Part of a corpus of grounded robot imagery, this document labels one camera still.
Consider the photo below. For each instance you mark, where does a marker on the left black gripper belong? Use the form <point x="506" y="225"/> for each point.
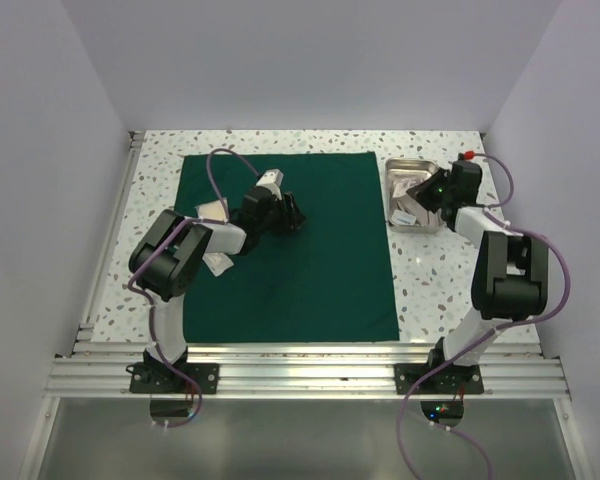
<point x="291" y="218"/>

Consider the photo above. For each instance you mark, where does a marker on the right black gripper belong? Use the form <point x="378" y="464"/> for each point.
<point x="421" y="192"/>

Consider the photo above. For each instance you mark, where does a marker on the white sachet small print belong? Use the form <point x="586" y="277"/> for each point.
<point x="424" y="217"/>

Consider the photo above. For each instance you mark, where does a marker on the cotton swab packet printed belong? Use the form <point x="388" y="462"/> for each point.
<point x="401" y="184"/>

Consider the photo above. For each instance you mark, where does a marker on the white sachet blue text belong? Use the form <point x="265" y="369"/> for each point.
<point x="403" y="218"/>

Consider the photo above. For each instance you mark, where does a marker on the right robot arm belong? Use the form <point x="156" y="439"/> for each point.
<point x="510" y="279"/>

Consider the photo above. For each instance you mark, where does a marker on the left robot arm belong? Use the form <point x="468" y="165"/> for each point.
<point x="168" y="257"/>

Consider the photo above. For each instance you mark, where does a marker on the green surgical cloth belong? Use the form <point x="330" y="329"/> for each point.
<point x="331" y="281"/>

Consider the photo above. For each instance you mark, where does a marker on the stainless steel tray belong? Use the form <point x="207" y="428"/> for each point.
<point x="403" y="166"/>

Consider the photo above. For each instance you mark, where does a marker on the white gauze in clear bag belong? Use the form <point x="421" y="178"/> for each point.
<point x="212" y="213"/>

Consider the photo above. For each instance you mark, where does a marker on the white suture packet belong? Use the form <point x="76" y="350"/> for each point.
<point x="218" y="263"/>

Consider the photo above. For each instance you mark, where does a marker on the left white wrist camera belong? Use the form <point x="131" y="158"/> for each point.
<point x="271" y="179"/>

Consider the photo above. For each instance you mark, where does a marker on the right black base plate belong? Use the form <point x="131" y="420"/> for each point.
<point x="451" y="381"/>

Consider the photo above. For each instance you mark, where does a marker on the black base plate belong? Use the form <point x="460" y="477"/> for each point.
<point x="158" y="379"/>
<point x="451" y="381"/>

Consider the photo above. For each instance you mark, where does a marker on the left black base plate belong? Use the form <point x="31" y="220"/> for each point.
<point x="158" y="379"/>

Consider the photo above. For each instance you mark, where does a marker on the aluminium left side rail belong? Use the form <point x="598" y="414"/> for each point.
<point x="86" y="318"/>

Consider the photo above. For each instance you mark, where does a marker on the aluminium front rail frame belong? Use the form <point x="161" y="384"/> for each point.
<point x="306" y="371"/>

